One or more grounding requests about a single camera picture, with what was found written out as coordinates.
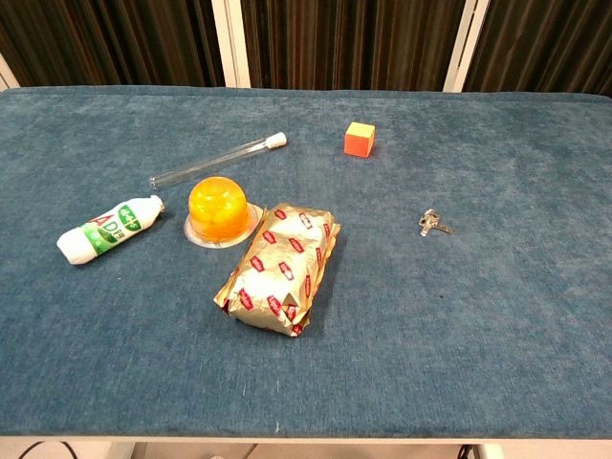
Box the silver key bunch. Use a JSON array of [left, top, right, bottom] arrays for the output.
[[418, 208, 456, 238]]

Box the gold red snack package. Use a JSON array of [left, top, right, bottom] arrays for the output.
[[212, 202, 342, 338]]

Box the orange fruit jelly cup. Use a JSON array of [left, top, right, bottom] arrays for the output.
[[183, 176, 265, 247]]

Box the orange yellow foam cube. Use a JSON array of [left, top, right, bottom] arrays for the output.
[[343, 121, 377, 159]]

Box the glass test tube white cap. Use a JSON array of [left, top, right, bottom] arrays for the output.
[[148, 131, 289, 191]]

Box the blue table cloth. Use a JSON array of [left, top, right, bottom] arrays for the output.
[[0, 84, 612, 439]]

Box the dark pleated curtain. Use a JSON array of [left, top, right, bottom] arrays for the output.
[[240, 0, 468, 92], [463, 0, 612, 99], [0, 0, 226, 88]]

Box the white green drink bottle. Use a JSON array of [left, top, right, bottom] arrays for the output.
[[55, 194, 167, 266]]

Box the white frame post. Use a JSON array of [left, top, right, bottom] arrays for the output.
[[210, 0, 251, 89], [442, 0, 492, 94], [0, 51, 21, 93]]

